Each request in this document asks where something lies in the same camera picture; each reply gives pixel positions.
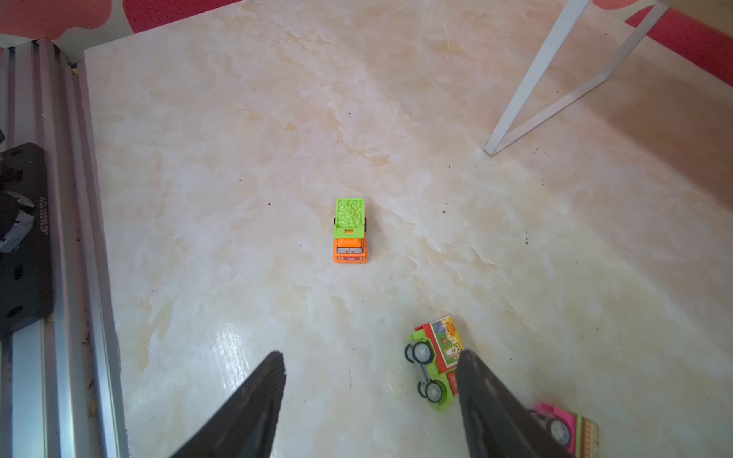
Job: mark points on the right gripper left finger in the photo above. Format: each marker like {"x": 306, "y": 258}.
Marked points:
{"x": 245, "y": 425}

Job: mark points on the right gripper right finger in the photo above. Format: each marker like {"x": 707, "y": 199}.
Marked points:
{"x": 495, "y": 422}

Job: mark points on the green toy car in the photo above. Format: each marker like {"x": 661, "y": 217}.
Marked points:
{"x": 350, "y": 231}

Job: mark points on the wooden two-tier shelf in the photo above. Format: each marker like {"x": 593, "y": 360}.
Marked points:
{"x": 507, "y": 131}

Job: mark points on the pink toy car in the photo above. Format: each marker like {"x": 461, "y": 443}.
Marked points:
{"x": 578, "y": 435}

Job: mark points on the green pink toy bus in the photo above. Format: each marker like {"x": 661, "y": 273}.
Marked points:
{"x": 435, "y": 347}

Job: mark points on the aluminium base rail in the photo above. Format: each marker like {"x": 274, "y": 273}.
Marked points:
{"x": 60, "y": 368}

